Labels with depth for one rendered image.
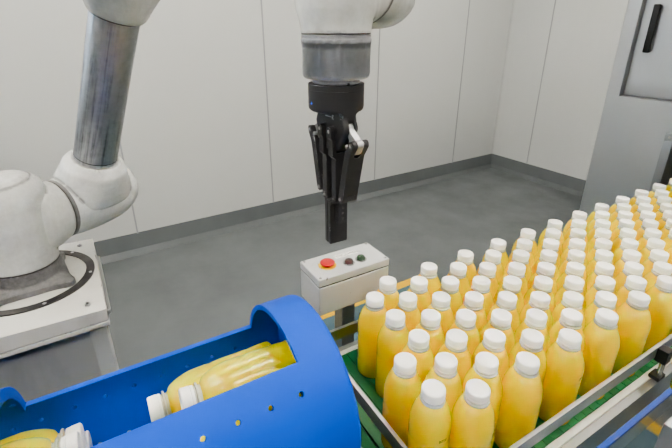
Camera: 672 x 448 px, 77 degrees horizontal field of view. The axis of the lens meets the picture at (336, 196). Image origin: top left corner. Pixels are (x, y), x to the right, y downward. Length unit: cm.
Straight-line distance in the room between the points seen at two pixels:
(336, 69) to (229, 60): 299
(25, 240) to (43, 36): 227
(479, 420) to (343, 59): 59
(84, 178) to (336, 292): 68
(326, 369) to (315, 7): 47
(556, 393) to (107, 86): 113
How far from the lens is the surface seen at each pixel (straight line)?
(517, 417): 90
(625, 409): 116
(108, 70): 108
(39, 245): 120
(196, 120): 348
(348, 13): 53
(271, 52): 363
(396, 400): 82
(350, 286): 104
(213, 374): 67
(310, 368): 62
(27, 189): 117
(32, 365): 127
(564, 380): 97
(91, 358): 128
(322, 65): 54
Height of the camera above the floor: 164
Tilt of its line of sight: 22 degrees down
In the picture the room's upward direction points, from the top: straight up
